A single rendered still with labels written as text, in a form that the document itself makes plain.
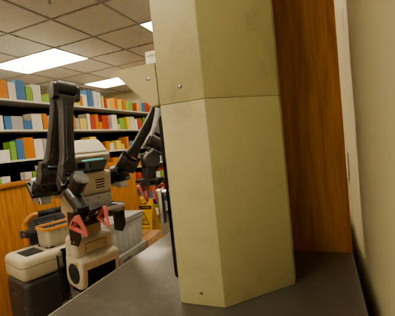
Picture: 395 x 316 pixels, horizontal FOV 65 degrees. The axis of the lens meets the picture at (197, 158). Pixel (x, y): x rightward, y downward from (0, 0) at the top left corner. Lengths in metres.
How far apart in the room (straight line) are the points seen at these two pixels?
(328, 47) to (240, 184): 0.52
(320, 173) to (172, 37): 0.59
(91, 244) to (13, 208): 1.26
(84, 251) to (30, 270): 0.31
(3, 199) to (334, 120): 2.42
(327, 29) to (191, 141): 0.56
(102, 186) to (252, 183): 1.12
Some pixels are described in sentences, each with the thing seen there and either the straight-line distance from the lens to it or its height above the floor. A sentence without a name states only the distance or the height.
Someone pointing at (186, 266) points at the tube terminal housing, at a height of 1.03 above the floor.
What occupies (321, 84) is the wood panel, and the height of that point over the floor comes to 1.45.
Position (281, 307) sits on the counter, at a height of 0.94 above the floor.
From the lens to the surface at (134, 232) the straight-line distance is 3.28.
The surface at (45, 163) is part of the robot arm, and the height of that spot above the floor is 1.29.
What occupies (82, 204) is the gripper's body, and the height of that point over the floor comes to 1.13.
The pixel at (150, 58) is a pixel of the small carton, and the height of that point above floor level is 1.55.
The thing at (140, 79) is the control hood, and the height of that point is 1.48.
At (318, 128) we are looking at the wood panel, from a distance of 1.00.
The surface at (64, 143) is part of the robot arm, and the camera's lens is 1.31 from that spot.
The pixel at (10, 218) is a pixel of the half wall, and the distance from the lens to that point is 2.85.
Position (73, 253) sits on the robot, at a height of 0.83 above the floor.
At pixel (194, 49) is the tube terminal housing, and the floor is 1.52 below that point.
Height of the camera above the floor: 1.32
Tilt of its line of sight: 3 degrees down
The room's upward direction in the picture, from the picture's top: 6 degrees counter-clockwise
